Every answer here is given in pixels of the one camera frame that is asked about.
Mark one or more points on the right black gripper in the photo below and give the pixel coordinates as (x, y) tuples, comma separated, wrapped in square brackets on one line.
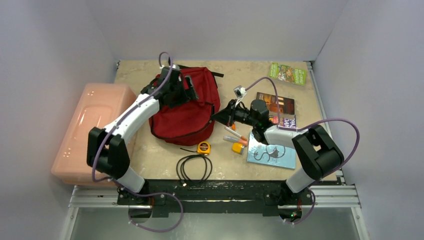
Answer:
[(232, 113)]

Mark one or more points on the light blue book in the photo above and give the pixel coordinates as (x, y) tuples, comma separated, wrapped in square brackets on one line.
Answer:
[(270, 155)]

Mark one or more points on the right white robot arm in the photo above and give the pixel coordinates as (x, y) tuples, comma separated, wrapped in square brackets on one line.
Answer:
[(317, 152)]

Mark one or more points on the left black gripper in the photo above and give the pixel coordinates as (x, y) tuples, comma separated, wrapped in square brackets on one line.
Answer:
[(187, 94)]

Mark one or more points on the red student backpack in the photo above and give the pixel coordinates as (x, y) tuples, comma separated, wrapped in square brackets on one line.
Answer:
[(190, 123)]

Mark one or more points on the dark brown book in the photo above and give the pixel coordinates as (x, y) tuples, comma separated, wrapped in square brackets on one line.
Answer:
[(282, 105)]

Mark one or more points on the grey orange highlighter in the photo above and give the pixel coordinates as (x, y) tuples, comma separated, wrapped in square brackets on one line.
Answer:
[(233, 139)]

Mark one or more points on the white orange marker pen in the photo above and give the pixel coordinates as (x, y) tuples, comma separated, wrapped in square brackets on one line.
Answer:
[(229, 129)]

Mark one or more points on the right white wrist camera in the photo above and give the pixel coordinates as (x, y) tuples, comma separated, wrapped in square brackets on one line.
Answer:
[(240, 92)]

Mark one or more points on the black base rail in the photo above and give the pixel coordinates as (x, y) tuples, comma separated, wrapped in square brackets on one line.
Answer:
[(265, 197)]

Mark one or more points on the colourful Roald Dahl book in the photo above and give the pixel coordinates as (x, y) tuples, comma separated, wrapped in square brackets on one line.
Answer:
[(285, 122)]

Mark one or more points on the yellow tape measure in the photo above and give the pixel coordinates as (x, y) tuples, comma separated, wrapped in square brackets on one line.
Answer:
[(204, 148)]

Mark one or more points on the green booklet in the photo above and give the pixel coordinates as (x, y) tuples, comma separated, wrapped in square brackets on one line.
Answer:
[(287, 74)]

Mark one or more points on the yellow grey correction tape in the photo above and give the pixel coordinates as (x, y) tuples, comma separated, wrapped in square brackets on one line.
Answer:
[(238, 148)]

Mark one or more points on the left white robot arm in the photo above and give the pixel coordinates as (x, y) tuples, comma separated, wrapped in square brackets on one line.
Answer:
[(107, 151)]

